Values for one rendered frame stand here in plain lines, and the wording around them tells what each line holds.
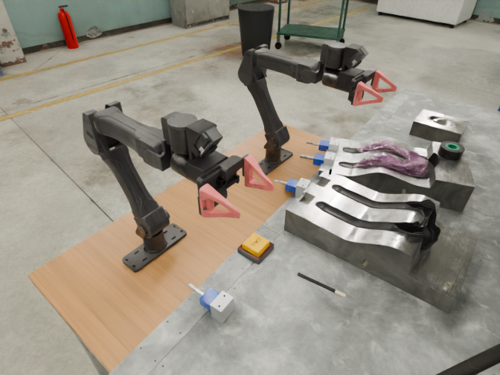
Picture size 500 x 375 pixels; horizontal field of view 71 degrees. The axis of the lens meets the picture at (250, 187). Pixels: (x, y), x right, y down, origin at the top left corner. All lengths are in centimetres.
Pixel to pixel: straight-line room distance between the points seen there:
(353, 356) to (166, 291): 50
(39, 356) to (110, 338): 107
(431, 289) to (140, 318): 74
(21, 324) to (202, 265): 131
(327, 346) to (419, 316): 26
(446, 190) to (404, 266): 42
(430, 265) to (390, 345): 25
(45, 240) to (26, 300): 44
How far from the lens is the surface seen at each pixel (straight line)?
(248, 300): 97
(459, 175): 137
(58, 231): 256
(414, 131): 177
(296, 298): 98
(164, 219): 101
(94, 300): 106
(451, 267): 110
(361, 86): 104
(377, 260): 103
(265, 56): 125
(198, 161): 66
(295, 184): 125
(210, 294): 94
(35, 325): 214
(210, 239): 111
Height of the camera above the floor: 161
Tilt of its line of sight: 39 degrees down
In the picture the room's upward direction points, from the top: straight up
